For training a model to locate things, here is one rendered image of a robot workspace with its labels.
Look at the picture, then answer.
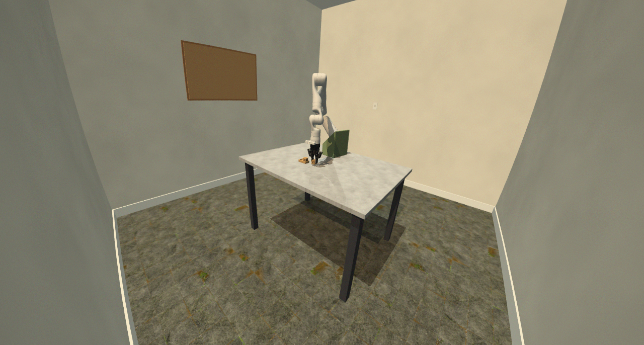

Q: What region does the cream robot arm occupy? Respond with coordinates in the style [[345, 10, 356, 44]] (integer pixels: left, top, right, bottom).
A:
[[305, 73, 337, 145]]

